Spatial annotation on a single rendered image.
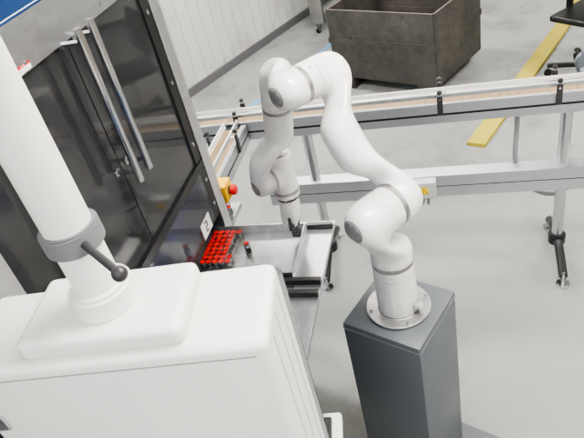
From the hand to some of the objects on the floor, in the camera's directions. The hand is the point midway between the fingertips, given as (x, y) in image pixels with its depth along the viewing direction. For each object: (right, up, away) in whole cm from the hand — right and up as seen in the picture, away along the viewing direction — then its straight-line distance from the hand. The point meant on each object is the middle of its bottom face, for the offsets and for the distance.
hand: (296, 230), depth 205 cm
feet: (+132, -14, +94) cm, 163 cm away
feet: (+22, -19, +125) cm, 128 cm away
